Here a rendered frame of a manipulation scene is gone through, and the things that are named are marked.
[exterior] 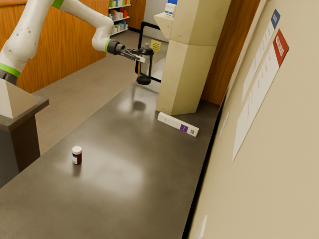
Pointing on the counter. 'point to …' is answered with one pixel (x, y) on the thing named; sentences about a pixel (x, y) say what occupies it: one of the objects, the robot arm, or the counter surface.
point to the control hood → (164, 23)
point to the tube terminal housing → (190, 54)
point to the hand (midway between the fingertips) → (145, 57)
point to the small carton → (170, 10)
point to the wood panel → (229, 49)
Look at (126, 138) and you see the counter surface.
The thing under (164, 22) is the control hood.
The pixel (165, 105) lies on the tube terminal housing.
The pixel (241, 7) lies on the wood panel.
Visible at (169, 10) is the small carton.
